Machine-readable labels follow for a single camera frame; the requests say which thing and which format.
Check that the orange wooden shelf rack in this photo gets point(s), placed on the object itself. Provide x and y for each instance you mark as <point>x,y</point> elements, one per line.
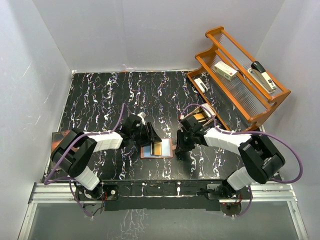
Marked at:
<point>242,103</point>

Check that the black beige stapler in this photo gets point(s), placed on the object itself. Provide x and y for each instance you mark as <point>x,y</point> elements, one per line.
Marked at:
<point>258,72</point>

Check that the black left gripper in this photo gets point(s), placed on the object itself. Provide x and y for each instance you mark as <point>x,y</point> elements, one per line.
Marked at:
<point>150,135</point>

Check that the pink leather card holder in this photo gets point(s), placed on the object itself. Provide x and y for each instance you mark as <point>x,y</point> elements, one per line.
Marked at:
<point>167,150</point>

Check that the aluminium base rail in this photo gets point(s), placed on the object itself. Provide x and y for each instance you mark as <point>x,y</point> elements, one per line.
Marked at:
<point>146,212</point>

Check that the white card stack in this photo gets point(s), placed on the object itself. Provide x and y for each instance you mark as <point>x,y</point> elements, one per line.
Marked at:
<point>209,111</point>

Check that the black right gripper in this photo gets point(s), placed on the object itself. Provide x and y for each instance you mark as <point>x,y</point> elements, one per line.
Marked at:
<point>181,146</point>

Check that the beige card tray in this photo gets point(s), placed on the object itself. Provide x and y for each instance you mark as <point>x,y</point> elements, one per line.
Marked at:
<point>199,114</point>

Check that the gold credit card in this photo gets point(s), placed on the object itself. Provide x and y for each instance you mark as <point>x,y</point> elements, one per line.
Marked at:
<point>156,148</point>

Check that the white staples box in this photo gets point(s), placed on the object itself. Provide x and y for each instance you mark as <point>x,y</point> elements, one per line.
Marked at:
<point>225,70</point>

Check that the small white stapler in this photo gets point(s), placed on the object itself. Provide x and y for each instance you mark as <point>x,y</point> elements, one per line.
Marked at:
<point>201,85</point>

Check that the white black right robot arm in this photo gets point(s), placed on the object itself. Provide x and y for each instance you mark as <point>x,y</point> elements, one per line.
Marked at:
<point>259,155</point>

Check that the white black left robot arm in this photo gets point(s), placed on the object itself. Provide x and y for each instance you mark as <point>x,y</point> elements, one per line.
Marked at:
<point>73,153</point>

